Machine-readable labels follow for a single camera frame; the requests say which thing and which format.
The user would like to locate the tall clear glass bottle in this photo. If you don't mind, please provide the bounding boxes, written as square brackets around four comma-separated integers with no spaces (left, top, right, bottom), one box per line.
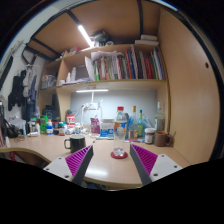
[154,101,166,132]

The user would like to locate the flat round red coaster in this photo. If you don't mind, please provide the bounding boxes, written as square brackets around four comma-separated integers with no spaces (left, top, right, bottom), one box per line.
[110,150,129,160]

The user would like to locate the red and white container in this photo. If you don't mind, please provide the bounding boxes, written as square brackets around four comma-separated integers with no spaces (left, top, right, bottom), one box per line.
[65,114,76,128]

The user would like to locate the brown mug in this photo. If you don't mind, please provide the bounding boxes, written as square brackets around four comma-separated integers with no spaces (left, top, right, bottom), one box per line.
[153,130,174,148]

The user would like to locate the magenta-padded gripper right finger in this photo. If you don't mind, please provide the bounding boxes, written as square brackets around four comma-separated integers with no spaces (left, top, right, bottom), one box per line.
[129,143,184,186]

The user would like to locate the pink pouch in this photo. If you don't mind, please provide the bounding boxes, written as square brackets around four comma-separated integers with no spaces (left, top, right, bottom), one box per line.
[90,117,101,135]

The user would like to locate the green canister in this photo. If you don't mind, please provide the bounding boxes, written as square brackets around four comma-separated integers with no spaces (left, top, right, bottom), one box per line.
[39,115,50,135]

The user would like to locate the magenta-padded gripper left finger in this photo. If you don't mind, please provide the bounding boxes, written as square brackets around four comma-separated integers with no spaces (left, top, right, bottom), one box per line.
[43,144,95,186]

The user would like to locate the black mug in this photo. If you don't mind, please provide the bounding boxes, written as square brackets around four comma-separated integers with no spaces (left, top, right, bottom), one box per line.
[63,134,87,154]

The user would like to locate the dark jar with white lid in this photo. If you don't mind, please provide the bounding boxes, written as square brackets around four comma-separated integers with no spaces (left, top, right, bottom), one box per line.
[144,127,156,145]

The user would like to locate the clear red-capped water bottle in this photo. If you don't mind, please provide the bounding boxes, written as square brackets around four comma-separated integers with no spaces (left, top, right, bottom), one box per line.
[113,106,129,158]

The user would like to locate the hanging dark clothes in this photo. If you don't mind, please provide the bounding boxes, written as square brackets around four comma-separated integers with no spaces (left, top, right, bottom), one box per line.
[7,68,39,118]

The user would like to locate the white power strip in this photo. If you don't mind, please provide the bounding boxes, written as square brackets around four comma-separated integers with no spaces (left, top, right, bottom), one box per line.
[83,102,100,111]

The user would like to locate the wooden shelf unit with books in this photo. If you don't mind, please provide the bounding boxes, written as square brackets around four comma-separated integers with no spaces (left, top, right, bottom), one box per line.
[38,33,168,93]

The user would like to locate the yellow-capped clear bottle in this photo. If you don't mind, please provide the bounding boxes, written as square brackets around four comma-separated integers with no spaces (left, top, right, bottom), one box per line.
[128,105,139,140]

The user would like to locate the blue and white carton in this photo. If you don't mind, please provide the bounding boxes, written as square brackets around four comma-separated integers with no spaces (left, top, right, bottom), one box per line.
[99,118,115,138]

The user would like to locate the white desk lamp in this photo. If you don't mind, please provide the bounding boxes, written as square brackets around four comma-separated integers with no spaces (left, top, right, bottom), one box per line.
[75,88,110,111]

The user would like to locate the small green bottle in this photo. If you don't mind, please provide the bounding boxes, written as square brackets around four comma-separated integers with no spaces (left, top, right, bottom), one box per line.
[136,109,145,138]

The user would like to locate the ceiling tube light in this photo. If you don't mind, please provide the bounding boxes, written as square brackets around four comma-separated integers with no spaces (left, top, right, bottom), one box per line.
[77,24,94,48]

